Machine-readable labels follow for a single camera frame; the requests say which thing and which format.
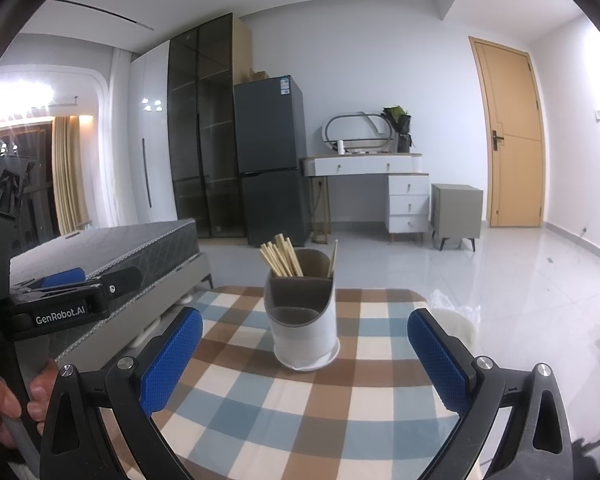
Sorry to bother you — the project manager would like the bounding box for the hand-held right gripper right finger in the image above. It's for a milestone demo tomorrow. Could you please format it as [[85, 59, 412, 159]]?
[[406, 307, 576, 480]]

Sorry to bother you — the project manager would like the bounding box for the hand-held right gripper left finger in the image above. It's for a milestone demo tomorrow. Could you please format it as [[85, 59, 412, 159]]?
[[40, 306, 204, 480]]

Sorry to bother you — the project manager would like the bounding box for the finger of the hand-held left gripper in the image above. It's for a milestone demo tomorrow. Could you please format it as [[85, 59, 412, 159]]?
[[87, 266, 143, 307], [27, 268, 88, 292]]

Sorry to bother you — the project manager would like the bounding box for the grey white utensil holder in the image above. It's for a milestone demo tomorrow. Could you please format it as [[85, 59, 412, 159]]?
[[264, 248, 341, 372]]

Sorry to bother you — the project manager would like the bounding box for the bundle of chopsticks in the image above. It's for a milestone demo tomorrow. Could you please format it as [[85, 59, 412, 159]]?
[[260, 233, 305, 278]]

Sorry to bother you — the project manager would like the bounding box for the person's left hand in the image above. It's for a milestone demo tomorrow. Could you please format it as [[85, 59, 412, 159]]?
[[0, 360, 61, 448]]

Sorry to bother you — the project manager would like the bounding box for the grey mattress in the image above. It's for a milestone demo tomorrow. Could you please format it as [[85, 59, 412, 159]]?
[[10, 219, 199, 306]]

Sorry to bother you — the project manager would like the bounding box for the checked tablecloth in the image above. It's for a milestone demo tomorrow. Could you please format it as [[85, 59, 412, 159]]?
[[100, 286, 511, 480]]

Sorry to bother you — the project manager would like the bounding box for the beige curtain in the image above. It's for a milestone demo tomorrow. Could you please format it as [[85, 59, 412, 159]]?
[[52, 116, 93, 231]]

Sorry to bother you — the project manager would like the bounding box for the white wardrobe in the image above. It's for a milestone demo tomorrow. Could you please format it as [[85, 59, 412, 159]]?
[[130, 39, 176, 228]]

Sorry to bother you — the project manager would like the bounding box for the grey nightstand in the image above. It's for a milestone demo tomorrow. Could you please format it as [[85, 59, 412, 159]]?
[[430, 183, 483, 252]]

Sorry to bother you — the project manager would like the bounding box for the dark glass cabinet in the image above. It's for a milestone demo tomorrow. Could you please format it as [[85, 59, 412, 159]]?
[[167, 12, 253, 240]]

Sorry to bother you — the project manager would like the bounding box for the white dressing table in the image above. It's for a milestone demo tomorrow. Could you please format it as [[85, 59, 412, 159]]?
[[301, 152, 431, 242]]

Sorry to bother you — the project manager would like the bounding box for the grey refrigerator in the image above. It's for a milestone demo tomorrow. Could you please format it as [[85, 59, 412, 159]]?
[[233, 75, 313, 248]]

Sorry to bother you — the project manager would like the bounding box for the wooden stool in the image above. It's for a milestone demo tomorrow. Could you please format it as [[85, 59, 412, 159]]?
[[310, 176, 334, 237]]

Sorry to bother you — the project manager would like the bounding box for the wooden door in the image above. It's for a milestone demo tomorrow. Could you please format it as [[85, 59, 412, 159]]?
[[469, 36, 546, 229]]

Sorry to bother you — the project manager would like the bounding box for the dark wrapped plant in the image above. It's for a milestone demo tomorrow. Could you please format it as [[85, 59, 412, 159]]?
[[382, 105, 413, 154]]

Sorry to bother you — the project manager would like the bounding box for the oval mirror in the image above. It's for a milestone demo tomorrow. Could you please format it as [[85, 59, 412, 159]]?
[[322, 110, 398, 155]]

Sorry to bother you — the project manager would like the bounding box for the grey bed frame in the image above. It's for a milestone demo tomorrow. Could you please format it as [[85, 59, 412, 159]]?
[[55, 252, 214, 376]]

